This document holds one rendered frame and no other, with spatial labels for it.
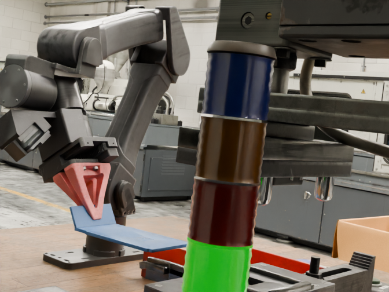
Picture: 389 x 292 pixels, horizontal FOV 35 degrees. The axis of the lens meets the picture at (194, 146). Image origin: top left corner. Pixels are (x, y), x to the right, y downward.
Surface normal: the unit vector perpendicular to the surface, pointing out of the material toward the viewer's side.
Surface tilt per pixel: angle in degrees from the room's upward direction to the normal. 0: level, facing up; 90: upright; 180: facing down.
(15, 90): 84
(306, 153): 90
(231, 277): 76
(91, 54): 90
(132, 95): 61
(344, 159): 90
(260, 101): 104
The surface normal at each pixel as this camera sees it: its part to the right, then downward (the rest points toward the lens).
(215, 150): -0.51, 0.23
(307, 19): -0.65, -0.04
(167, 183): 0.71, 0.11
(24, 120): 0.70, -0.41
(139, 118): 0.86, 0.10
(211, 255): -0.22, -0.22
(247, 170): 0.51, -0.15
